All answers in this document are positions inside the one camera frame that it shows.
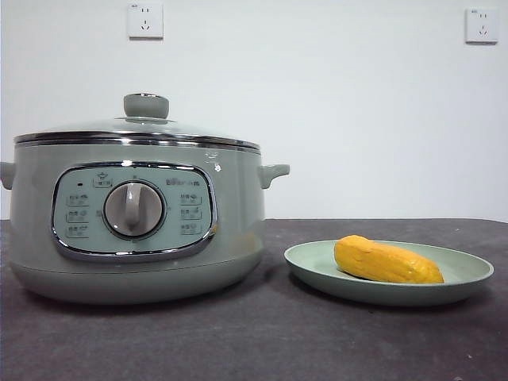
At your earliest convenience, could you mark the glass lid with green knob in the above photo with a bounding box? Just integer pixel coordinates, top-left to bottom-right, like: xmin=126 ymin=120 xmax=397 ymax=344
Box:
xmin=13 ymin=93 xmax=262 ymax=154

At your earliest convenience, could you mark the yellow corn cob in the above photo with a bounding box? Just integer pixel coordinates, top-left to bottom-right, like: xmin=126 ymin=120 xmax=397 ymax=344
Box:
xmin=333 ymin=234 xmax=445 ymax=285

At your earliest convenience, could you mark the pale green electric steamer pot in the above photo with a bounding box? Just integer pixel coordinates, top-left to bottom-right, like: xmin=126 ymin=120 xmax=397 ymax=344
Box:
xmin=0 ymin=137 xmax=291 ymax=306

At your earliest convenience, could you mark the pale green round plate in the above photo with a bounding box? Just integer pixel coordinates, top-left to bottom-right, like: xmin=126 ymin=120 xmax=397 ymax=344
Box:
xmin=283 ymin=239 xmax=495 ymax=307

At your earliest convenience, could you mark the white wall socket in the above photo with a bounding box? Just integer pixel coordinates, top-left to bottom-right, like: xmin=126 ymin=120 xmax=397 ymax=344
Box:
xmin=126 ymin=2 xmax=164 ymax=40
xmin=464 ymin=8 xmax=499 ymax=44

